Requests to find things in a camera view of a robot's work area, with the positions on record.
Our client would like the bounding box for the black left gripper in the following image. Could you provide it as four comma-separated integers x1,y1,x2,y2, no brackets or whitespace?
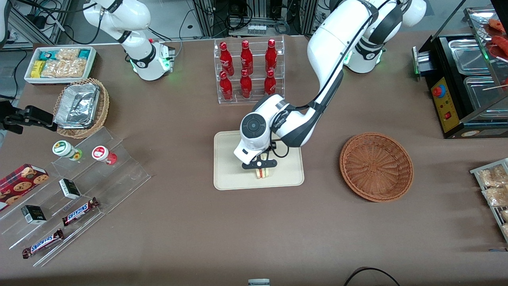
242,158,278,178

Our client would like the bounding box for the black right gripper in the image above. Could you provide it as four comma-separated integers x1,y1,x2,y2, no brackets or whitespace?
0,101,27,134

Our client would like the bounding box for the beige plastic tray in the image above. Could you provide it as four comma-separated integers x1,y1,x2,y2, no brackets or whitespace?
214,127,305,191

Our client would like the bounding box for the tan wicker basket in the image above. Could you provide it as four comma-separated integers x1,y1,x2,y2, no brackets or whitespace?
53,78,110,139

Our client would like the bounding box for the empty-weave brown wicker basket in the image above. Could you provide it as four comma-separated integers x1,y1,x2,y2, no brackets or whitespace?
339,132,414,203

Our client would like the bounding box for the white plastic snack bin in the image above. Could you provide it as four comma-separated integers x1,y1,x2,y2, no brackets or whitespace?
24,46,97,85

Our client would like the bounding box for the green lid white cup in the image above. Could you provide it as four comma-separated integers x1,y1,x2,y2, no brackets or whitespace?
52,140,83,161

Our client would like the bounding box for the red cookie box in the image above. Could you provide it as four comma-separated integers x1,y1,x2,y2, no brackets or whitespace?
0,164,50,211

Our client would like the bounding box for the stack of foil trays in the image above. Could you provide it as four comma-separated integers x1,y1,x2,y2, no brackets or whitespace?
54,83,100,129

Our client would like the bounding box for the red cola bottle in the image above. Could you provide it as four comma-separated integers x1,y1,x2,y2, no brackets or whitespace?
240,69,253,99
219,42,235,77
264,70,277,96
219,71,233,101
265,39,278,73
241,40,254,75

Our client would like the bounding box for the small black box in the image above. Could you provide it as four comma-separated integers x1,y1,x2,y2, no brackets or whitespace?
21,205,47,225
59,178,81,200

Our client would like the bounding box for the red lid white cup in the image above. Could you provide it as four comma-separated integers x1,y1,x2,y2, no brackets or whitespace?
92,145,117,166

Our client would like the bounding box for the snickers chocolate bar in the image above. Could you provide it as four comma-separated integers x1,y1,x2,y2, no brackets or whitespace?
62,197,100,227
22,228,64,259

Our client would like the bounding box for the clear acrylic stepped stand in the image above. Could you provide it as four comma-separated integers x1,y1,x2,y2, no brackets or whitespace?
0,126,152,267

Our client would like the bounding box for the clear acrylic bottle rack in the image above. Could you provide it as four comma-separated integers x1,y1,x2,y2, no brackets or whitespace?
214,35,285,104

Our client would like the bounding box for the black food warmer cabinet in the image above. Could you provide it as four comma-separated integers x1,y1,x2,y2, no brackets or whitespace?
412,6,508,139

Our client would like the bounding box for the steel food pan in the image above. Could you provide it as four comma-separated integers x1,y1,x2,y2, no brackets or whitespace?
448,38,495,75
464,75,508,112

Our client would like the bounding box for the red sausage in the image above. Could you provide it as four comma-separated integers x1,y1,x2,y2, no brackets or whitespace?
489,18,508,35
490,35,508,60

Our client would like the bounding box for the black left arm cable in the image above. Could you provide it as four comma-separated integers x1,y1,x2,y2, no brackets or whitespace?
264,0,387,158

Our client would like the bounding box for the black table cable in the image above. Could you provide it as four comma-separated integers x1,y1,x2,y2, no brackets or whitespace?
343,267,401,286

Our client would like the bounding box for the grey wire rack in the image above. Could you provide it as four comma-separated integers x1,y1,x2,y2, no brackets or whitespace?
470,158,508,243

